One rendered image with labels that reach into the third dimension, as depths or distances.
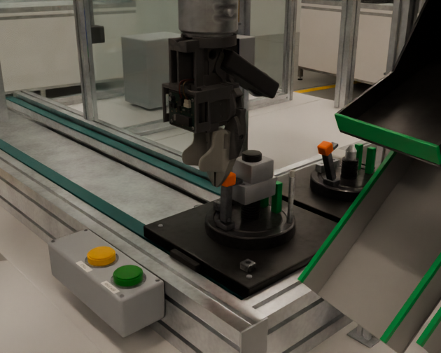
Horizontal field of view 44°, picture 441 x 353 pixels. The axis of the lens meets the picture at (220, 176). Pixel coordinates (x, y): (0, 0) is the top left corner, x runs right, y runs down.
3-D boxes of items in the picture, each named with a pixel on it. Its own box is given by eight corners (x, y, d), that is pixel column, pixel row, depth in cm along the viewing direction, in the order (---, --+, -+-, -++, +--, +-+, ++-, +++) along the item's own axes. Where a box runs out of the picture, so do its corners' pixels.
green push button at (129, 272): (124, 296, 71) (123, 283, 71) (108, 284, 74) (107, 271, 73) (149, 285, 74) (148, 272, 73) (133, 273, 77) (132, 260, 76)
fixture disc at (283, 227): (249, 260, 76) (249, 248, 76) (187, 226, 86) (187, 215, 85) (313, 230, 85) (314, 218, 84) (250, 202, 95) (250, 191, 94)
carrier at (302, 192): (363, 239, 86) (372, 165, 82) (255, 194, 103) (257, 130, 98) (439, 198, 101) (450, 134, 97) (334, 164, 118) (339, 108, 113)
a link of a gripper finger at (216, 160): (190, 194, 75) (190, 129, 72) (222, 183, 79) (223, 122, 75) (205, 201, 73) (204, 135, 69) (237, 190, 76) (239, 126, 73)
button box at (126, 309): (123, 339, 71) (120, 299, 69) (51, 274, 86) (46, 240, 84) (166, 317, 76) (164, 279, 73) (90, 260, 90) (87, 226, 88)
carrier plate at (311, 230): (248, 302, 71) (248, 287, 70) (143, 236, 87) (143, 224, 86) (358, 242, 85) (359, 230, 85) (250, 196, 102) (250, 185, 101)
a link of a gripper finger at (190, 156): (177, 188, 77) (175, 125, 74) (208, 177, 81) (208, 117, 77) (190, 194, 75) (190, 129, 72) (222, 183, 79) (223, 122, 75)
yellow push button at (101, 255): (96, 274, 76) (96, 262, 75) (82, 263, 79) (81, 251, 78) (121, 265, 79) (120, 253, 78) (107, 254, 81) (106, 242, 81)
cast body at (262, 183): (245, 206, 80) (246, 161, 78) (225, 197, 83) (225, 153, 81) (285, 191, 85) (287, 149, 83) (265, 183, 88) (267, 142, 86)
